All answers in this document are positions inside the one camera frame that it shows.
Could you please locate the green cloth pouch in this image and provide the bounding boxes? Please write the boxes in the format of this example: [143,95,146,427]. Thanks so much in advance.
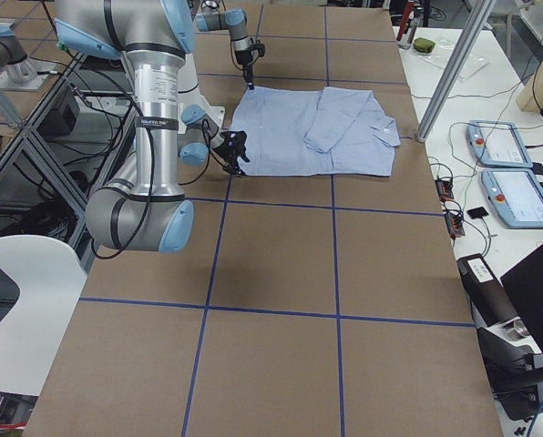
[413,37,435,55]

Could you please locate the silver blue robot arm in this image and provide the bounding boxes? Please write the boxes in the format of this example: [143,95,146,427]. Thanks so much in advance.
[195,8,257,90]
[55,1,251,252]

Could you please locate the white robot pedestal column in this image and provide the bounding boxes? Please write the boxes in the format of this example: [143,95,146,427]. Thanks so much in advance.
[178,53,225,134]

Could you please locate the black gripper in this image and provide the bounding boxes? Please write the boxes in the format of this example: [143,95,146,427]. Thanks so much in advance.
[214,134,245,176]
[233,49,255,90]

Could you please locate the blue teach pendant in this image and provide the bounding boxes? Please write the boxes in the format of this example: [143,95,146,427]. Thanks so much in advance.
[481,168,543,229]
[466,120,533,168]

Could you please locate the orange usb hub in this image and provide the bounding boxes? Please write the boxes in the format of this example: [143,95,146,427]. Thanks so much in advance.
[435,178,455,201]
[444,209,466,239]

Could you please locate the light blue striped shirt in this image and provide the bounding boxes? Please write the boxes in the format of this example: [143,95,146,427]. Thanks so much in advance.
[231,86,401,177]

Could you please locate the upper blue teach pendant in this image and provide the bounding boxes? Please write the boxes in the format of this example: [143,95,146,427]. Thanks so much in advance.
[466,120,533,168]

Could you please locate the lower blue teach pendant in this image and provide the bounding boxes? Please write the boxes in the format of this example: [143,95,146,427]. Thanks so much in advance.
[481,168,543,229]

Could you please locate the aluminium frame post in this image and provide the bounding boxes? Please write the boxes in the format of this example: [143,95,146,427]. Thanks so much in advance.
[415,0,496,143]

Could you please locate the black box with label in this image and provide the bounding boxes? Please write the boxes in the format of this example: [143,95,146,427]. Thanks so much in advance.
[456,254,518,326]

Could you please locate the far orange usb hub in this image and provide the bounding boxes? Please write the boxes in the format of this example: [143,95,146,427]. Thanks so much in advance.
[435,178,455,201]

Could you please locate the near orange usb hub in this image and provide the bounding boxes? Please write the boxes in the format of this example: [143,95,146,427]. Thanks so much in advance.
[444,209,466,239]

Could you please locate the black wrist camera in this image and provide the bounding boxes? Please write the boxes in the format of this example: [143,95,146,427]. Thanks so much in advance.
[251,40,266,59]
[221,130,250,165]

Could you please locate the white chair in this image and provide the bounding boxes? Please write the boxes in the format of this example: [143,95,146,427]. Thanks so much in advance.
[0,235,87,396]

